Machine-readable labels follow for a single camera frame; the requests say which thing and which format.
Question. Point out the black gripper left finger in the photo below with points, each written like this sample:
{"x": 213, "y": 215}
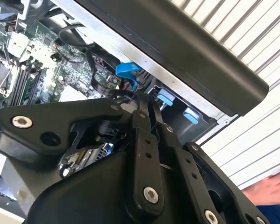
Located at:
{"x": 60, "y": 116}

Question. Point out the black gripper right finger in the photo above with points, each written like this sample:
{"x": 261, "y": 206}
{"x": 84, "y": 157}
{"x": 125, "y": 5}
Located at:
{"x": 214, "y": 172}

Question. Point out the person's right hand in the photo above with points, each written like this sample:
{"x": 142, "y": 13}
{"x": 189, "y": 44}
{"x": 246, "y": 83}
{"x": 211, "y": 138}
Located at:
{"x": 273, "y": 191}

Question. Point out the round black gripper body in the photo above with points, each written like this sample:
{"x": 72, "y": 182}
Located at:
{"x": 91, "y": 193}

